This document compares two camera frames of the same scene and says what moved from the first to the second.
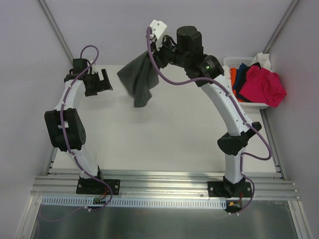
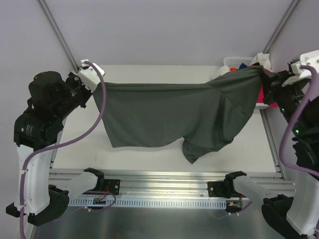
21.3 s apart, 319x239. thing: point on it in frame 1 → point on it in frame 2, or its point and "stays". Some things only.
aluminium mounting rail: [174, 185] stays
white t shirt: [263, 59] stays
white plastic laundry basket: [235, 62] stays
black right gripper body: [158, 58] → [270, 83]
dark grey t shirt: [139, 75] → [202, 115]
